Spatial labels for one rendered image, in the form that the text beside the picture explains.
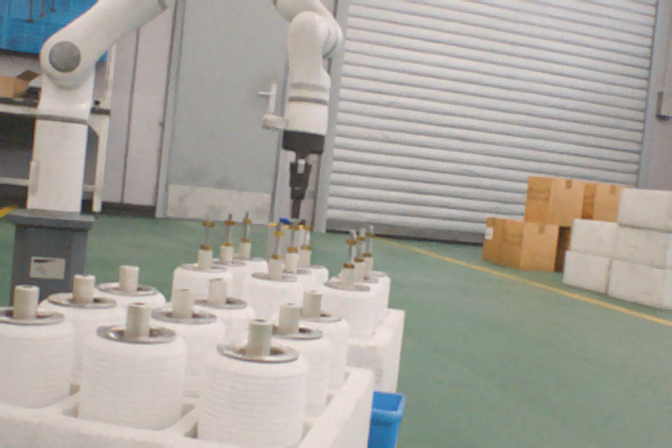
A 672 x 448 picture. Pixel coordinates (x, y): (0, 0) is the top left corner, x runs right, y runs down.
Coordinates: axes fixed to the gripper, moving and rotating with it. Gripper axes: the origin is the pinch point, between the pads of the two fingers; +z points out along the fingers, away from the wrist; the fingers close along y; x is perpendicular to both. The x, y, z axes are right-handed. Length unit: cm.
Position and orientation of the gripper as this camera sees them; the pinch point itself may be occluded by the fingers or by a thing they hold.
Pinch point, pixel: (295, 213)
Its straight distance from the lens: 140.6
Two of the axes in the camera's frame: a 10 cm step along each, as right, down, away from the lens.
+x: -9.9, -1.1, -0.7
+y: -0.6, -0.6, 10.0
